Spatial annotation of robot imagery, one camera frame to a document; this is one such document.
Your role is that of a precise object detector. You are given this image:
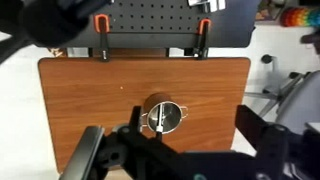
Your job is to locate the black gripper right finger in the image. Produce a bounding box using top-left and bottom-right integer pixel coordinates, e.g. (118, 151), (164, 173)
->
(234, 104), (273, 151)

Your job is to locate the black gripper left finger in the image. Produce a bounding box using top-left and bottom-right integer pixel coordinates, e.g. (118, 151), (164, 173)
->
(129, 105), (146, 136)

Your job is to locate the black and white marker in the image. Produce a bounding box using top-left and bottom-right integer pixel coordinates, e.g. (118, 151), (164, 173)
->
(155, 102), (167, 141)

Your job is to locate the small stainless steel pot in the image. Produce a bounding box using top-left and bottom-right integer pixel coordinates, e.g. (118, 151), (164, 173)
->
(141, 92), (190, 135)

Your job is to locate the grey office chair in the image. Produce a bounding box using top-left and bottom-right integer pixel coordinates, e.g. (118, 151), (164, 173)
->
(244, 53), (320, 135)

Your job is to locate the orange and black bar clamp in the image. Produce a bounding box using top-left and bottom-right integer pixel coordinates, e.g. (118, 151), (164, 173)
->
(193, 18), (213, 61)
(93, 13), (112, 63)

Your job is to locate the black perforated breadboard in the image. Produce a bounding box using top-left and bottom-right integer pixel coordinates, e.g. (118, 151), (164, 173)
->
(61, 0), (261, 50)

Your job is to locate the rainbow coloured toy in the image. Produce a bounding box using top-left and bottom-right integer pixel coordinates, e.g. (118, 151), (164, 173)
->
(280, 6), (320, 28)

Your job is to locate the aluminium extrusion rail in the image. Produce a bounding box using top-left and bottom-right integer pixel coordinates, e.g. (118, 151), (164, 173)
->
(187, 0), (227, 14)

